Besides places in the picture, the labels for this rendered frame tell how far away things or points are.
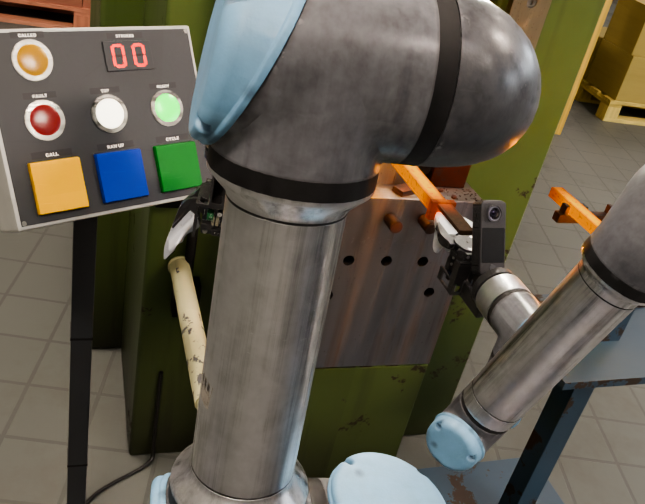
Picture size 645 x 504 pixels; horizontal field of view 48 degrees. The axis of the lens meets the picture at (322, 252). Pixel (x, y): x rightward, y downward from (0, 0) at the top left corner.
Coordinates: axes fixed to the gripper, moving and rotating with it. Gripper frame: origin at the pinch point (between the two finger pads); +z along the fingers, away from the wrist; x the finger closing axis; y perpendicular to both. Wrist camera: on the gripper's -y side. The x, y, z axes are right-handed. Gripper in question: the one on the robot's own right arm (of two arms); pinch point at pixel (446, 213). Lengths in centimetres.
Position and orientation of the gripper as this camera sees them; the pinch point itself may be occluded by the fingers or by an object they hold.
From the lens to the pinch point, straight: 126.0
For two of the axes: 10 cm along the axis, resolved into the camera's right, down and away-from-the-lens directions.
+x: 9.4, 0.1, 3.3
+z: -2.7, -5.4, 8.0
